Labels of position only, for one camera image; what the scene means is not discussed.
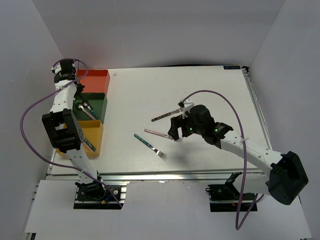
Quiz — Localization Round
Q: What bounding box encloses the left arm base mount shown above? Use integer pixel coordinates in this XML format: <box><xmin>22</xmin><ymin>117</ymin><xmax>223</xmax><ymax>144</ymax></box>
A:
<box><xmin>73</xmin><ymin>181</ymin><xmax>124</xmax><ymax>210</ymax></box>

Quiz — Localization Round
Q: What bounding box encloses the green plastic bin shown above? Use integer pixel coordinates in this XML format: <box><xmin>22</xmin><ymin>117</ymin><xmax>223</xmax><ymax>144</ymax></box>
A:
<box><xmin>72</xmin><ymin>92</ymin><xmax>108</xmax><ymax>123</ymax></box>

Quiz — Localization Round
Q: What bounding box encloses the teal handled fork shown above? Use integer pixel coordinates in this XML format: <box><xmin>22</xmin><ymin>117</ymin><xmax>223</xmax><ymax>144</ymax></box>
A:
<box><xmin>133</xmin><ymin>134</ymin><xmax>168</xmax><ymax>161</ymax></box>

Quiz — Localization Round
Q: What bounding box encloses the teal handled spoon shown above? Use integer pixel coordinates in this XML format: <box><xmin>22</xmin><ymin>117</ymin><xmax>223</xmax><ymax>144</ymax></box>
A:
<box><xmin>76</xmin><ymin>101</ymin><xmax>98</xmax><ymax>120</ymax></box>

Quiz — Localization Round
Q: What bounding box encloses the black handled table knife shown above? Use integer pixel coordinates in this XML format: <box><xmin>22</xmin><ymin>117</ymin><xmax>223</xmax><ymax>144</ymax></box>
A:
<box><xmin>83</xmin><ymin>138</ymin><xmax>97</xmax><ymax>152</ymax></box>

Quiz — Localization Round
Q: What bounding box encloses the black handled fork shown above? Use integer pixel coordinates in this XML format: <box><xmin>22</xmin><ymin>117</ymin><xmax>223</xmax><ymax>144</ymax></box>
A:
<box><xmin>151</xmin><ymin>107</ymin><xmax>184</xmax><ymax>122</ymax></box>

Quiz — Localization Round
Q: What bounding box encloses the orange plastic bin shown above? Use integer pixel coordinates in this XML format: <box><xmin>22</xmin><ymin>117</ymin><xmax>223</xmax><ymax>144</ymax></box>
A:
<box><xmin>80</xmin><ymin>69</ymin><xmax>110</xmax><ymax>94</ymax></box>

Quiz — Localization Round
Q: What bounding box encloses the blue table label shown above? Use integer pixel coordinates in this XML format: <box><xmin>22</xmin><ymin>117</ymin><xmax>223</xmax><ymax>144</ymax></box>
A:
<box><xmin>223</xmin><ymin>65</ymin><xmax>241</xmax><ymax>70</ymax></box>

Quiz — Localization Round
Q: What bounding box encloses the yellow plastic bin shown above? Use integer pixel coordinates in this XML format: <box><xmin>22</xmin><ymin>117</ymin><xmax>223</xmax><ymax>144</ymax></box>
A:
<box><xmin>56</xmin><ymin>120</ymin><xmax>105</xmax><ymax>159</ymax></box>

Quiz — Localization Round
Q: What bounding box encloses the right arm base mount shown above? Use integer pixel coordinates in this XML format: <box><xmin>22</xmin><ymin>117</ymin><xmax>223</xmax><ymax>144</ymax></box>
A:
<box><xmin>205</xmin><ymin>172</ymin><xmax>242</xmax><ymax>213</ymax></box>

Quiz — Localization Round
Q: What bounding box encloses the pink handled fork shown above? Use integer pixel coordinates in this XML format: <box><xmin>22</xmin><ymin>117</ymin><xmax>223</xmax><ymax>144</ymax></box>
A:
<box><xmin>144</xmin><ymin>128</ymin><xmax>183</xmax><ymax>143</ymax></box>

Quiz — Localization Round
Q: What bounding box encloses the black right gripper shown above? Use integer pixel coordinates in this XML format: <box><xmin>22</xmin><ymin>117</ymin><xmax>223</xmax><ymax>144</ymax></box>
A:
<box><xmin>168</xmin><ymin>112</ymin><xmax>205</xmax><ymax>141</ymax></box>

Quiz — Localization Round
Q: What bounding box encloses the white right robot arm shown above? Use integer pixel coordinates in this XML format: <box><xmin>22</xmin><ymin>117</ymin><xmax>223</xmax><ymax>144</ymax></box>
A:
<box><xmin>168</xmin><ymin>105</ymin><xmax>309</xmax><ymax>205</ymax></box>

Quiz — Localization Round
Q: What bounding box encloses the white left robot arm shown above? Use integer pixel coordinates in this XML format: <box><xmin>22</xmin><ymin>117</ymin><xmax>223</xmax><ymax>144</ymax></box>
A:
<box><xmin>42</xmin><ymin>58</ymin><xmax>106</xmax><ymax>200</ymax></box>

